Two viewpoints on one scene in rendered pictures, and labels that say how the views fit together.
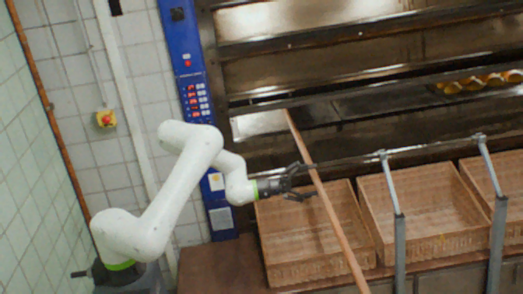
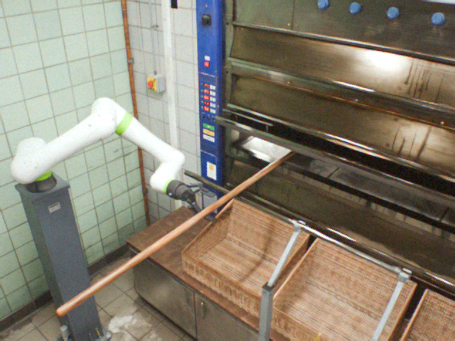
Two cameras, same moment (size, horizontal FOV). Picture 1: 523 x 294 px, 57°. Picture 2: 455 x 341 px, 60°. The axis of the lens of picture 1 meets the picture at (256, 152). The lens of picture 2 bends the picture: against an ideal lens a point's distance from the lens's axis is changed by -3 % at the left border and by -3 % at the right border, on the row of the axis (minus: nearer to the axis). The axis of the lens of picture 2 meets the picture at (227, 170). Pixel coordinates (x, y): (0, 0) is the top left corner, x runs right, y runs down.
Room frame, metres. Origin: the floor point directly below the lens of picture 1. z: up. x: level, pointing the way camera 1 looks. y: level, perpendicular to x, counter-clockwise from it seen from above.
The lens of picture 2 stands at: (0.74, -1.29, 2.29)
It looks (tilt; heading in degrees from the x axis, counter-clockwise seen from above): 30 degrees down; 41
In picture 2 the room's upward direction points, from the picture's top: straight up
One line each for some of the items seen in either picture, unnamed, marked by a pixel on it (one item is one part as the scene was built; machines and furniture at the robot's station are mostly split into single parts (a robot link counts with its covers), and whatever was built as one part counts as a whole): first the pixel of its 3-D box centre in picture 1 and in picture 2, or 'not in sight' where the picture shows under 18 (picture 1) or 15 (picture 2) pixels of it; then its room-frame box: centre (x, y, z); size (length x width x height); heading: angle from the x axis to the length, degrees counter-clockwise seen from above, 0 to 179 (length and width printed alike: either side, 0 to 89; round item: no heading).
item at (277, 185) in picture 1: (280, 185); (188, 195); (1.84, -0.08, 1.19); 0.09 x 0.07 x 0.08; 92
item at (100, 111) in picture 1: (107, 116); (156, 82); (2.33, 0.71, 1.46); 0.10 x 0.07 x 0.10; 91
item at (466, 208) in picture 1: (419, 211); (339, 304); (2.14, -0.81, 0.72); 0.56 x 0.49 x 0.28; 92
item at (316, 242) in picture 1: (310, 229); (244, 252); (2.12, -0.22, 0.72); 0.56 x 0.49 x 0.28; 92
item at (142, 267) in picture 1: (108, 267); (35, 175); (1.40, 0.58, 1.23); 0.26 x 0.15 x 0.06; 89
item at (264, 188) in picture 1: (263, 188); (177, 189); (1.84, 0.00, 1.19); 0.12 x 0.06 x 0.09; 2
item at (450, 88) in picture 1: (463, 69); not in sight; (2.85, -1.36, 1.21); 0.61 x 0.48 x 0.06; 1
